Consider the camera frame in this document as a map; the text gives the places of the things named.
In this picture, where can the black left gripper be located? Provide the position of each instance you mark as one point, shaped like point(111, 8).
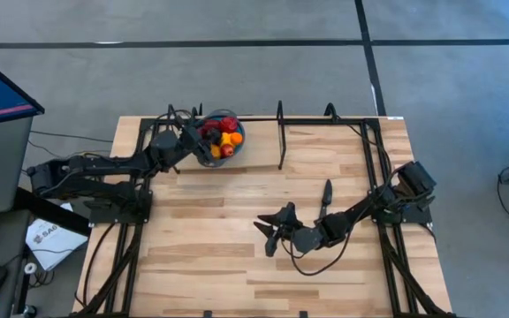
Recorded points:
point(192, 138)

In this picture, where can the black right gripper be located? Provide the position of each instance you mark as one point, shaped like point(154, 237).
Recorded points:
point(289, 221)

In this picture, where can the black crinkled round fruit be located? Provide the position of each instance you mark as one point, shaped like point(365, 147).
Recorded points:
point(213, 135)

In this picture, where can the blue collapsible bowl grey rim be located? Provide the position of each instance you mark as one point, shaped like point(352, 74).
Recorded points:
point(217, 164)

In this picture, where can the red yellow apple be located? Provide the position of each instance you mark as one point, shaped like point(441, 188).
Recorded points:
point(227, 151)

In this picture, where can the yellow fruit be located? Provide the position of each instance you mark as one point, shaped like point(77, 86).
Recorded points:
point(225, 140)

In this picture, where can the red fruit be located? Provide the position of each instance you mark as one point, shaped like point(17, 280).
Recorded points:
point(210, 125)

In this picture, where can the small orange fruit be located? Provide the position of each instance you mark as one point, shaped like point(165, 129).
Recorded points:
point(236, 138)

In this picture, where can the red pomegranate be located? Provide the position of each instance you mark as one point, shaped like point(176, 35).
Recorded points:
point(230, 124)

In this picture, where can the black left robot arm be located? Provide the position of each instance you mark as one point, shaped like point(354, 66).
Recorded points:
point(104, 165)

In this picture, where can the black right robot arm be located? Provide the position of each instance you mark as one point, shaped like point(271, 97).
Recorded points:
point(356, 212)

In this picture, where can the black metal upright arch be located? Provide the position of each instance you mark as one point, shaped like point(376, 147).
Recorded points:
point(282, 146)

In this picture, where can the white paper sheet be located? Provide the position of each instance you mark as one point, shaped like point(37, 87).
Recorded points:
point(55, 243)

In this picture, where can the dark grey desk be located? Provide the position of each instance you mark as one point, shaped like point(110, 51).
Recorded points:
point(2, 247)

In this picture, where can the black metal table frame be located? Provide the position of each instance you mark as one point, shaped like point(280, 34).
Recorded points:
point(366, 154)

